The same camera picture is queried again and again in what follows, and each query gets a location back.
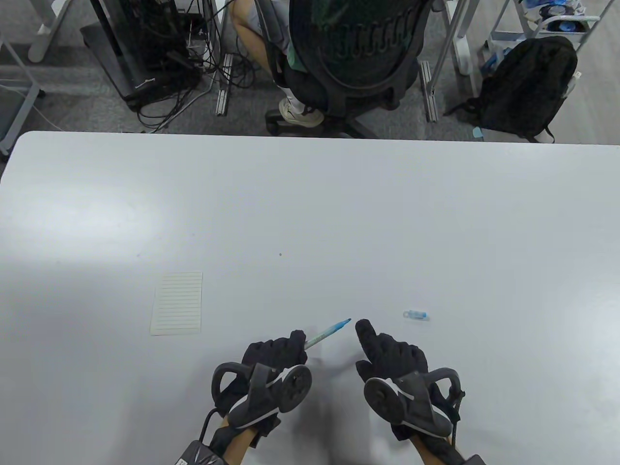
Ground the person's right hand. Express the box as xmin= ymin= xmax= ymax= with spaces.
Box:
xmin=355 ymin=319 xmax=465 ymax=441

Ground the person's left hand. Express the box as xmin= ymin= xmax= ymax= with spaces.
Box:
xmin=213 ymin=329 xmax=311 ymax=437

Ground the pink blue permanent marker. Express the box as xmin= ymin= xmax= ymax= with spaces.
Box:
xmin=304 ymin=318 xmax=352 ymax=350

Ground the white lined letter paper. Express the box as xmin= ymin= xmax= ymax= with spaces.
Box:
xmin=150 ymin=271 xmax=203 ymax=336

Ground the person's left forearm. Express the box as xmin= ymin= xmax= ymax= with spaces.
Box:
xmin=213 ymin=424 xmax=260 ymax=465

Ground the person's right forearm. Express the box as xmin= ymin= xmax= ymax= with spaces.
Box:
xmin=412 ymin=433 xmax=468 ymax=465

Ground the grey left hand tracker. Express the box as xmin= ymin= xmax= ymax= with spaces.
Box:
xmin=212 ymin=362 xmax=312 ymax=429

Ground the grey hand tracker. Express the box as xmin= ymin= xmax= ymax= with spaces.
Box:
xmin=363 ymin=368 xmax=465 ymax=436
xmin=212 ymin=362 xmax=312 ymax=429

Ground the grey right hand tracker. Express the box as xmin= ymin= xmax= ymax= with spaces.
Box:
xmin=363 ymin=368 xmax=465 ymax=436

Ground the black mesh office chair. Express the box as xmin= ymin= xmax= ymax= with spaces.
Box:
xmin=265 ymin=0 xmax=434 ymax=140

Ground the black backpack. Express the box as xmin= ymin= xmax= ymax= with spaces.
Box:
xmin=443 ymin=36 xmax=579 ymax=144

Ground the white blue plastic bag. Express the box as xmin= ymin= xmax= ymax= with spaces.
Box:
xmin=477 ymin=40 xmax=514 ymax=78

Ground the white desk leg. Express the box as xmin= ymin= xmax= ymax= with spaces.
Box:
xmin=429 ymin=0 xmax=479 ymax=96
xmin=28 ymin=0 xmax=74 ymax=63

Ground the white cart with items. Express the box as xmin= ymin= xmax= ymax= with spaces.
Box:
xmin=488 ymin=0 xmax=601 ymax=49

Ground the aluminium rail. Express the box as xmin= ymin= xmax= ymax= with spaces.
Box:
xmin=420 ymin=61 xmax=439 ymax=123
xmin=216 ymin=53 xmax=234 ymax=117

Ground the bundle of black cables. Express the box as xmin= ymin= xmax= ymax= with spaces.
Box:
xmin=136 ymin=0 xmax=260 ymax=134

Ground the black computer tower with cables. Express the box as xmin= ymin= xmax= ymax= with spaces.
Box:
xmin=80 ymin=0 xmax=204 ymax=113

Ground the grey metal frame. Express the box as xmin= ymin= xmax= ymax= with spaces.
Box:
xmin=0 ymin=33 xmax=47 ymax=156

